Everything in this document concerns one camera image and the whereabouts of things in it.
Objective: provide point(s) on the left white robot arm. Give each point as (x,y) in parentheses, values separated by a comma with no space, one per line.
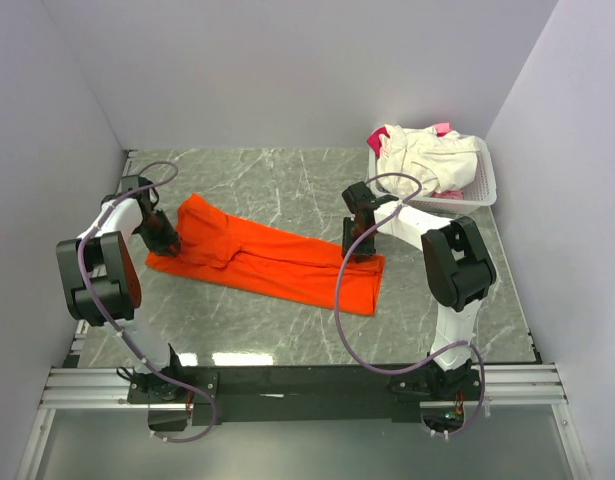
(100,283)

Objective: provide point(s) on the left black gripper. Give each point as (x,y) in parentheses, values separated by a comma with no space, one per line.
(170,237)

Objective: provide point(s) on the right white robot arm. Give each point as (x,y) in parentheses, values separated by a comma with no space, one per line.
(458,267)

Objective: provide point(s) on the orange t shirt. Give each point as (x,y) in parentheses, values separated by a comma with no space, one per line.
(229,251)

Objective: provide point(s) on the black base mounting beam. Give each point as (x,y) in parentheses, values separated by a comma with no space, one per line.
(298,393)

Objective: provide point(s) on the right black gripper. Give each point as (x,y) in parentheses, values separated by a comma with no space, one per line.
(348,224)

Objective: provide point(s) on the white plastic laundry basket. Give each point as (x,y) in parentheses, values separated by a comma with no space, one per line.
(481,192)

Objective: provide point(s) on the cream white t shirt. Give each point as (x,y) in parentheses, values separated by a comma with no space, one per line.
(422,160)

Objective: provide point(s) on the pink garment in basket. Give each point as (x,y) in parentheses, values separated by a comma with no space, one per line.
(377,137)

